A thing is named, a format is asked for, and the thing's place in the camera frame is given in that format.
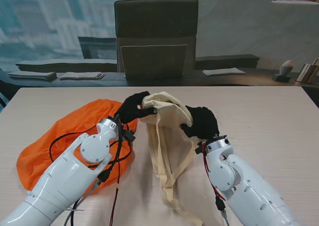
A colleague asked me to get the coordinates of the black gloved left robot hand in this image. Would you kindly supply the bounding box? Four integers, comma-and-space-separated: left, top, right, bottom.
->
117, 92, 158, 124

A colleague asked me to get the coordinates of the black plug with grey cable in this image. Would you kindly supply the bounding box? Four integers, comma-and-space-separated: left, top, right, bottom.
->
214, 195, 231, 226

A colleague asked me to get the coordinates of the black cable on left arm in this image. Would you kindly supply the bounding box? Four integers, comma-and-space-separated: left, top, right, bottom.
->
49, 116, 137, 226

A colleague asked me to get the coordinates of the orange rain cover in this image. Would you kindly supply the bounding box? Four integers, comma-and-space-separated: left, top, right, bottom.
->
16, 99, 140, 196

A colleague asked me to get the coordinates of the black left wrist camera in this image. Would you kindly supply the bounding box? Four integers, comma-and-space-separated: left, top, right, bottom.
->
123, 128, 137, 142

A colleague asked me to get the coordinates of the cream canvas backpack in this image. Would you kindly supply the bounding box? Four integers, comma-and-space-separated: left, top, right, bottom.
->
139, 91, 204, 226

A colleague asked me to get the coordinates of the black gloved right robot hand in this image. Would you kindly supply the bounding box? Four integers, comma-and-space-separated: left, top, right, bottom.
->
179, 106, 220, 140

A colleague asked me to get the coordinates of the red cable on right arm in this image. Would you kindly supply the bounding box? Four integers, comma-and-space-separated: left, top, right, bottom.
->
203, 146, 226, 202

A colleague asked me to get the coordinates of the printed office scene backdrop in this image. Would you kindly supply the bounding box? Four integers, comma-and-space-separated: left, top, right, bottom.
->
0, 0, 319, 87

